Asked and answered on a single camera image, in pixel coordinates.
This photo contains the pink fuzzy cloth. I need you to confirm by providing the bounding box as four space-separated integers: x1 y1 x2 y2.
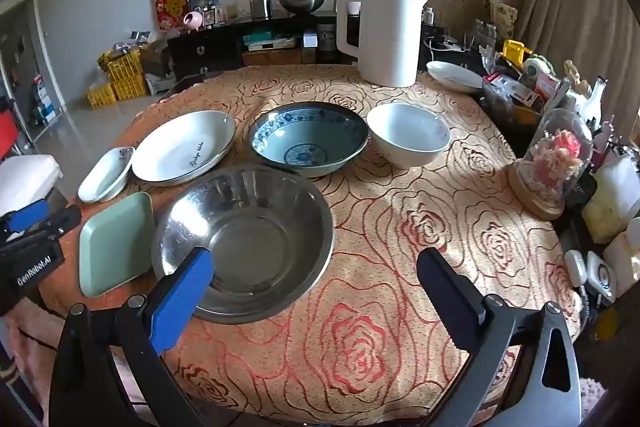
5 299 58 408

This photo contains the red packet box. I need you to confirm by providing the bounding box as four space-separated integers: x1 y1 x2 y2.
487 74 543 108

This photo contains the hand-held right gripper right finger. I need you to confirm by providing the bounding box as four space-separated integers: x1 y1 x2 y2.
417 248 583 427

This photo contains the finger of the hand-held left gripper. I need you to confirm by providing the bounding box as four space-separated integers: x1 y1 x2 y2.
30 206 82 242
0 201 52 235

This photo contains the white electric kettle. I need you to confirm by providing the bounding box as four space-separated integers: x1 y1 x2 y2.
335 0 428 88

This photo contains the black television cabinet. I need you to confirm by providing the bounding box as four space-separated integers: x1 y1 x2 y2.
166 9 451 80

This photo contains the white round plate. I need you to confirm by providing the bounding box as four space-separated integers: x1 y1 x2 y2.
426 61 488 95

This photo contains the small white oval dish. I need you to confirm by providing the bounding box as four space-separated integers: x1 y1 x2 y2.
77 146 136 204

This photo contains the white teapot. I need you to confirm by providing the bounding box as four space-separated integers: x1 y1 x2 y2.
575 77 608 118

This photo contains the yellow plastic crate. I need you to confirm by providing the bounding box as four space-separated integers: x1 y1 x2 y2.
107 49 143 82
86 82 118 108
112 74 148 102

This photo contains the white bowl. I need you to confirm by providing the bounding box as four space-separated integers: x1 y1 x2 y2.
366 103 451 169

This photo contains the green tape roll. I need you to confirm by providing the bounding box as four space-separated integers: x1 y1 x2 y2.
522 56 556 80

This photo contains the teal flat box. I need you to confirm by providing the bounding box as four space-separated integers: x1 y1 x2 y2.
243 32 298 52

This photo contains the wooden box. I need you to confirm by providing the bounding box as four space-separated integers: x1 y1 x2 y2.
243 49 303 66

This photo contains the giraffe patterned toy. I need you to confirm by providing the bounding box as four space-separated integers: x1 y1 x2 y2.
487 0 518 28

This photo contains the yellow toy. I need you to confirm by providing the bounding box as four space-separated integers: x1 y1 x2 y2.
501 39 533 65

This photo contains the red chair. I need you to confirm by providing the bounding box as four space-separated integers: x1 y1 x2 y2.
0 109 26 160

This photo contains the green square plate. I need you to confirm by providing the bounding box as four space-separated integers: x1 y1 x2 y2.
78 192 157 299

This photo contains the white plastic basket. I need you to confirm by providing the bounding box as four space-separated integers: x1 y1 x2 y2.
145 74 176 95

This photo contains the yellowish plastic container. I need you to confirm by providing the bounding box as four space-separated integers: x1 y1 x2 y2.
582 154 640 243

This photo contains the glass dome with flowers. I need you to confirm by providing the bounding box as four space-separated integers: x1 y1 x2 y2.
507 108 595 222

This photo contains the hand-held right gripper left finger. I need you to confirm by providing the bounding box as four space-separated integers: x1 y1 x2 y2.
47 246 216 427

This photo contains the rose patterned tablecloth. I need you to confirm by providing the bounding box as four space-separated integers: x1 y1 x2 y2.
40 66 586 427

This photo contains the stack of colourful boxes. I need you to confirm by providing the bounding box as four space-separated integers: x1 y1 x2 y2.
30 74 56 125

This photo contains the steel mixing bowl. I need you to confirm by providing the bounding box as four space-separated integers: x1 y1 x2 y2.
278 0 327 15

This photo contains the large stainless steel bowl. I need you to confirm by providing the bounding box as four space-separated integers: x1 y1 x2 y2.
151 165 335 325

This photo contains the patterned jar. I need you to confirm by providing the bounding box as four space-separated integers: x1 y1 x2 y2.
317 23 338 50

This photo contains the red gift box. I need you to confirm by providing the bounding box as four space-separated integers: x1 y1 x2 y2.
154 0 192 32

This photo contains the white cushion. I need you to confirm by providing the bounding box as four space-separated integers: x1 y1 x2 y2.
0 155 63 215

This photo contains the white charger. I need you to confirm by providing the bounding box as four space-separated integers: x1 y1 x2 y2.
565 249 618 305

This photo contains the cardboard box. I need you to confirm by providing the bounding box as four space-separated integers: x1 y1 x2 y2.
140 39 173 78

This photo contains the blue patterned bowl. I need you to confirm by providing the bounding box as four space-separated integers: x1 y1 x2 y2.
247 102 370 178

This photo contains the white oval plate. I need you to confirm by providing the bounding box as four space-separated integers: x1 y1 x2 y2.
131 110 237 186

